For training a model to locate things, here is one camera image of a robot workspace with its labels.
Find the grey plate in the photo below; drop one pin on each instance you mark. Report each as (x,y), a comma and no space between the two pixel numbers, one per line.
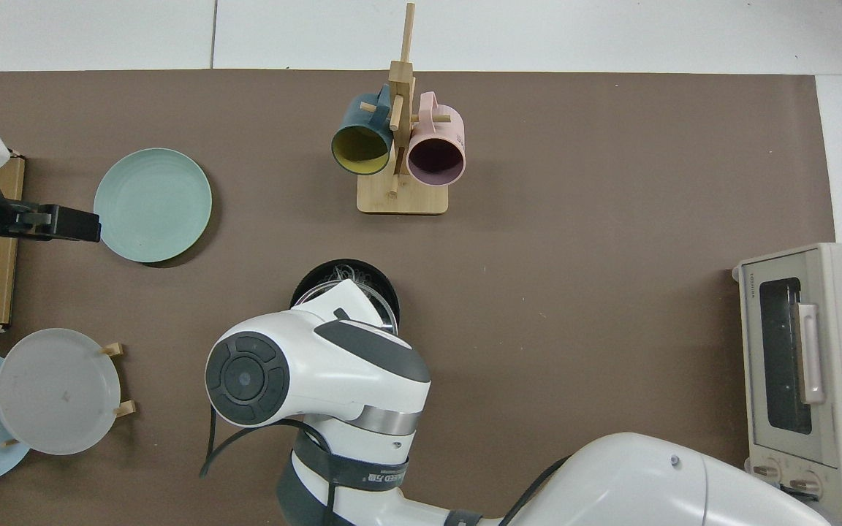
(55,391)

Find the wooden plate rack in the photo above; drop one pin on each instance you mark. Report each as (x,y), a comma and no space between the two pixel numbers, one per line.
(112,349)

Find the pink cup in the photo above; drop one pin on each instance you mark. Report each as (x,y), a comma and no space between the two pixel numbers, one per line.
(439,128)

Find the brown table cloth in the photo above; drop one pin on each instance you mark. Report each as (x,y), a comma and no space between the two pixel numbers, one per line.
(574,329)

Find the glass lid with blue knob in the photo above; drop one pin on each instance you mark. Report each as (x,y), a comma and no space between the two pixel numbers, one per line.
(386,310)

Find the wooden cup stand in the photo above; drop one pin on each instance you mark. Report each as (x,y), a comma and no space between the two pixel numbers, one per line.
(403,201)

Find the white vermicelli bundle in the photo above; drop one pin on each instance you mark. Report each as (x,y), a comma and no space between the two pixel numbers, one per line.
(351,274)

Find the dark teal cup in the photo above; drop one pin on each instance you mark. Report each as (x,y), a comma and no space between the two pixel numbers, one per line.
(355,120)

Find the pale green plate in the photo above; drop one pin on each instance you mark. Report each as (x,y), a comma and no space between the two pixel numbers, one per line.
(154,204)

